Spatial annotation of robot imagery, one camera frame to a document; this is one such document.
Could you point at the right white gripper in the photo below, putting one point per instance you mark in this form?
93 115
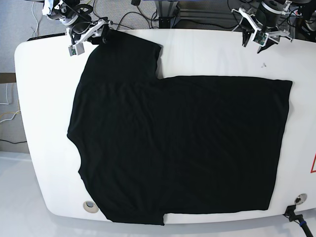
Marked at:
94 32

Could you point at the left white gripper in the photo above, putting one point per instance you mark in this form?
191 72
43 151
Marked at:
265 19

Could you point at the black T-shirt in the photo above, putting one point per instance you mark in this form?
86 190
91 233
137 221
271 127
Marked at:
182 145

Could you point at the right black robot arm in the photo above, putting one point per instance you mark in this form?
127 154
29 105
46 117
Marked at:
76 17

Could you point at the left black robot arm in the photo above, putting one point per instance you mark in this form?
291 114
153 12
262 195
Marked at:
303 9

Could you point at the red warning triangle sticker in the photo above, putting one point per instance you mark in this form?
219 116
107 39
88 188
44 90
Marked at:
313 168

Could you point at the right table grommet hole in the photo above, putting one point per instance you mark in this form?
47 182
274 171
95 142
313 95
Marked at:
300 199

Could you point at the table grommet hole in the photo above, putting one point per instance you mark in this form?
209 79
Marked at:
90 207
300 199

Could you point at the left table grommet hole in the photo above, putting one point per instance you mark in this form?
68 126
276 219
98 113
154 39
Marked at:
90 207

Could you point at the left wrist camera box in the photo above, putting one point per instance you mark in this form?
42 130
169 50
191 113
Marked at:
260 38

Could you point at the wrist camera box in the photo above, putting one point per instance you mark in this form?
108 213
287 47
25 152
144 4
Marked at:
260 38
76 49

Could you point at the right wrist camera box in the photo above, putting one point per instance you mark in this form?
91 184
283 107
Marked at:
76 49

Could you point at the central aluminium stand post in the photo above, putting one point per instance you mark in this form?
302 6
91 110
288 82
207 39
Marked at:
168 13

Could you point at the black clamp with cable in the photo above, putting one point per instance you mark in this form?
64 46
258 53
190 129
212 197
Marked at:
297 218

